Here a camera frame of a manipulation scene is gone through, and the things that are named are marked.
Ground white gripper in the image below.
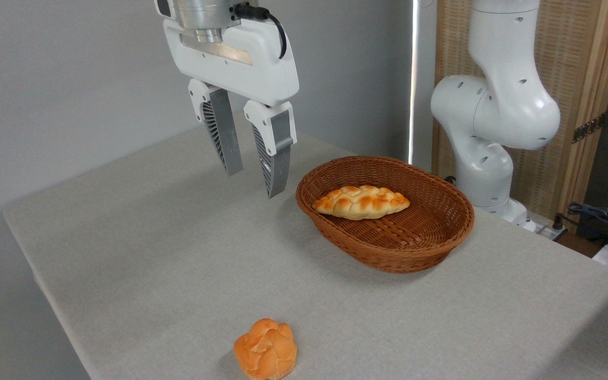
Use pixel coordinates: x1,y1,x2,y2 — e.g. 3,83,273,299
163,18,300,200

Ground round orange bread bun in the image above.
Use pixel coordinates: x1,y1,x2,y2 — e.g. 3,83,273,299
233,318,298,380

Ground long braided bread loaf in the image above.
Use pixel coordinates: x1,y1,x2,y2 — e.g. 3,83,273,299
312,185,411,221

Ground brown oval wicker basket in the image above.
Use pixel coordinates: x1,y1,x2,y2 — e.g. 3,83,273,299
296,155,476,274

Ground grey tablecloth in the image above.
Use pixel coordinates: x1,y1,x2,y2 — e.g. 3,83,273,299
2,111,608,380

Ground white vertical pole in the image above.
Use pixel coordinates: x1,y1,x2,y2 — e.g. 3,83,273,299
408,0,421,165

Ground white power strip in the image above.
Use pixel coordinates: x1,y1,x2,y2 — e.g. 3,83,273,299
534,214,568,242

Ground wooden rattan folding screen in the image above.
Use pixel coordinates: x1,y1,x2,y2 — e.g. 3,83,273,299
433,0,608,233

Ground black screen hinge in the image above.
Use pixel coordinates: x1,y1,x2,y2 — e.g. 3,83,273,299
572,112,607,144

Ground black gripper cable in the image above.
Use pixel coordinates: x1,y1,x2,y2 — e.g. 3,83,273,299
234,4,288,60

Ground blue cable bundle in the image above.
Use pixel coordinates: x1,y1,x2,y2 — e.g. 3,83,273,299
567,202,608,249

